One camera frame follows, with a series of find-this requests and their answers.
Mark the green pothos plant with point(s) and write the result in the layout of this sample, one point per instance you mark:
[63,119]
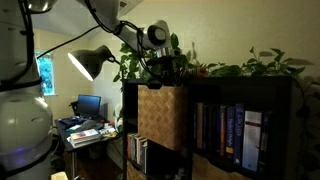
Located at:
[305,104]

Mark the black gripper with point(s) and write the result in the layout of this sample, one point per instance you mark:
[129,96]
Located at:
[167,68]

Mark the white desk lamp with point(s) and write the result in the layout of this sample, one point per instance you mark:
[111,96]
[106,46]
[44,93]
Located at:
[89,62]

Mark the stack of books on desk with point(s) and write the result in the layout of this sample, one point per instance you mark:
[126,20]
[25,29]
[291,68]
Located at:
[78,139]

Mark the laptop computer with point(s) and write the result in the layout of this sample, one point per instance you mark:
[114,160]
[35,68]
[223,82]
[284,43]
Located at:
[88,105]

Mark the red white fuzzy sock pair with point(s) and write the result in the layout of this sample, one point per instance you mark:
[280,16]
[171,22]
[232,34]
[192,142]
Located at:
[202,72]

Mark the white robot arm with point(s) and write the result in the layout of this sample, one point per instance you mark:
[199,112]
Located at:
[25,118]

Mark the row of books lower left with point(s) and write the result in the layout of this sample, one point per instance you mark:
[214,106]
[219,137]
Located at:
[137,150]

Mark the books in upper right cube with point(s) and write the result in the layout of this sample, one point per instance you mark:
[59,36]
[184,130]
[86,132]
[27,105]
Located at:
[232,134]

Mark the window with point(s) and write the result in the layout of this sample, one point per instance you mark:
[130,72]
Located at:
[46,68]

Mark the dark cube shelf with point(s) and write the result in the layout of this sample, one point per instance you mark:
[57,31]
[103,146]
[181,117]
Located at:
[260,93]

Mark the woven basket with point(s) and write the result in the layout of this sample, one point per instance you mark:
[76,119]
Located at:
[202,169]
[162,115]

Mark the dark desk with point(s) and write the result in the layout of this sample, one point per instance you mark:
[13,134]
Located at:
[65,136]

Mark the ceiling air vent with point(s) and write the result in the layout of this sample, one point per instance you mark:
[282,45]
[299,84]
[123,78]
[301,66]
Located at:
[123,4]

